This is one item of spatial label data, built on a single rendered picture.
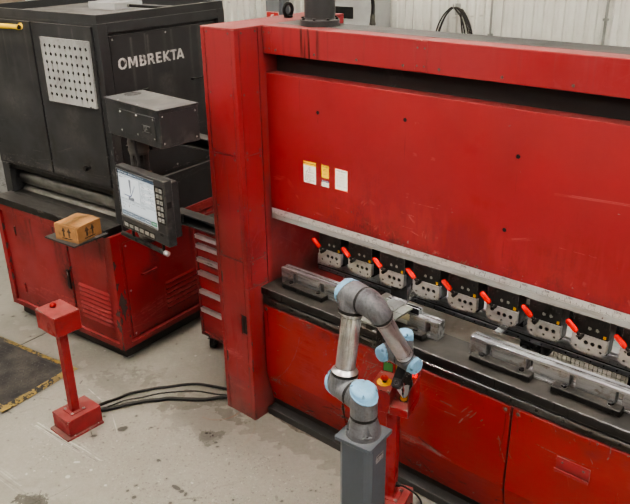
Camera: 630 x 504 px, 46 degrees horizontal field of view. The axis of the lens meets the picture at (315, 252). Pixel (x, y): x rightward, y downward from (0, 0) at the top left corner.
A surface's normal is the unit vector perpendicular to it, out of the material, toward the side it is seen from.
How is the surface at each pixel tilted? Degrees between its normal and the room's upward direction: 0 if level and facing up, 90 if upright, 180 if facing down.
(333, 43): 90
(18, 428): 0
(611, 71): 90
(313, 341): 90
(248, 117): 90
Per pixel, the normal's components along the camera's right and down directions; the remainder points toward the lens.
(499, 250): -0.66, 0.31
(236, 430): -0.01, -0.91
